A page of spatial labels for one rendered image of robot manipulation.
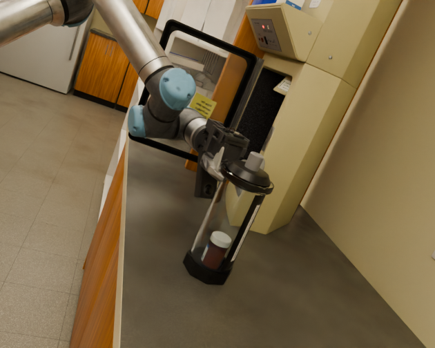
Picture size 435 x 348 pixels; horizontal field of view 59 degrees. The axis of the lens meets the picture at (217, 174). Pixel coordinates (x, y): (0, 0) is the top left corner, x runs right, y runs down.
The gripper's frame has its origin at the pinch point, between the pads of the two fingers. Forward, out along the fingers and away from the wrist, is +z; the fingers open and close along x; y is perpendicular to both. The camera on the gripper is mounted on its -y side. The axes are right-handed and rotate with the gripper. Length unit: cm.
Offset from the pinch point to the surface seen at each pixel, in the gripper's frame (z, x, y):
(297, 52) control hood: -21.8, 15.7, 28.5
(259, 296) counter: 8.1, 9.2, -20.0
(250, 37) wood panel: -58, 24, 29
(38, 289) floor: -106, -5, -114
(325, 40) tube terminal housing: -20.4, 20.8, 33.5
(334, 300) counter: 9.0, 31.8, -20.0
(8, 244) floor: -143, -18, -114
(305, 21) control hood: -22.1, 14.3, 35.4
